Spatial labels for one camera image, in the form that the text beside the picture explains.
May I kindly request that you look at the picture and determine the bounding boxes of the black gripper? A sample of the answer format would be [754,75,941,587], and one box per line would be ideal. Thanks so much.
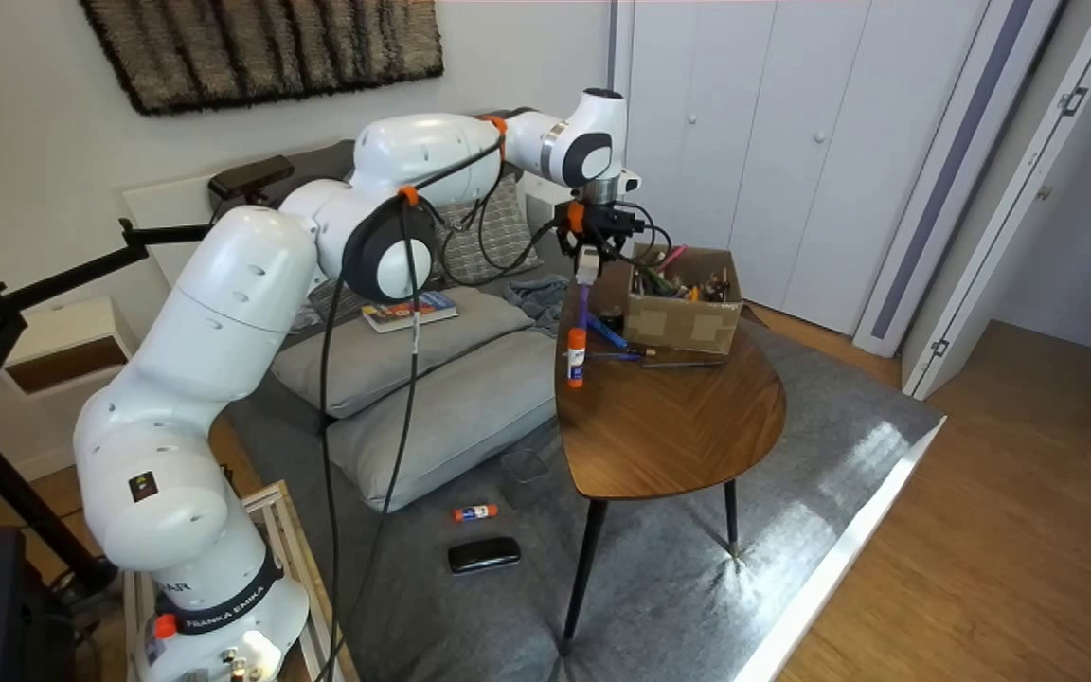
[553,192,648,275]

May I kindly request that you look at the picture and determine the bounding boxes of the black remote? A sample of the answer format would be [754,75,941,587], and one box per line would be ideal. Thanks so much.
[442,534,525,575]

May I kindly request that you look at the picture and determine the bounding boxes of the light blue blanket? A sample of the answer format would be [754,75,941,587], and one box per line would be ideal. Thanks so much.
[494,270,574,325]

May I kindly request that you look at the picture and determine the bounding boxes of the blue marker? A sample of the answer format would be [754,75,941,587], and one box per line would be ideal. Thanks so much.
[587,316,635,360]

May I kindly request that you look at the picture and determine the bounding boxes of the grey checked cushion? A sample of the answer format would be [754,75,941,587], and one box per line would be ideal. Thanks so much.
[434,186,538,289]

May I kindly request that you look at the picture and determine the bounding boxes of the brown cardboard box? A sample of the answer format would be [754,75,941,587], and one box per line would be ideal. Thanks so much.
[617,243,745,363]

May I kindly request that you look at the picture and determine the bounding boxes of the colourful book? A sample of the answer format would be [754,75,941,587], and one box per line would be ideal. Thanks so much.
[355,293,462,337]

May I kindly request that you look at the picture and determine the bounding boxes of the wooden table with black legs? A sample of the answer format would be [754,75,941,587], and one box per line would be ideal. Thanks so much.
[553,317,793,647]

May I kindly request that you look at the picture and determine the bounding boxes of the large beige pillow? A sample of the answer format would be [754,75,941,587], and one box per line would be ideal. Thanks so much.
[319,330,563,515]

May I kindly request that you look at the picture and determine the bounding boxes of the white closet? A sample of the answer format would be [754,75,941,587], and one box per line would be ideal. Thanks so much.
[606,0,992,337]

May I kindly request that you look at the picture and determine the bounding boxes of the orange marker pen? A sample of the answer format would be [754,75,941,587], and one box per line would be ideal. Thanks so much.
[446,500,505,527]

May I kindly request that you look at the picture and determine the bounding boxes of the grey mattress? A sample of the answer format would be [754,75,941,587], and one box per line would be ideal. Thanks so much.
[207,270,949,682]

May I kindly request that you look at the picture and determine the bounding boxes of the black box on headboard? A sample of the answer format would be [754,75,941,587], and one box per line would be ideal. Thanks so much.
[206,153,299,206]

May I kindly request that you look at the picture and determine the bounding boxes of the white door with grey stripe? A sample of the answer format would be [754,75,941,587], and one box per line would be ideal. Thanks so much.
[852,0,1067,363]

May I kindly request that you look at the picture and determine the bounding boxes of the small wooden shelf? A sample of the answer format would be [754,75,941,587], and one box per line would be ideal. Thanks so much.
[2,297,131,398]

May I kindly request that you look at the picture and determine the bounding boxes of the brown woven wall hanging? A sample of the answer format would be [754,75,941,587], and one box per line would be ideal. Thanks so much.
[76,0,446,123]

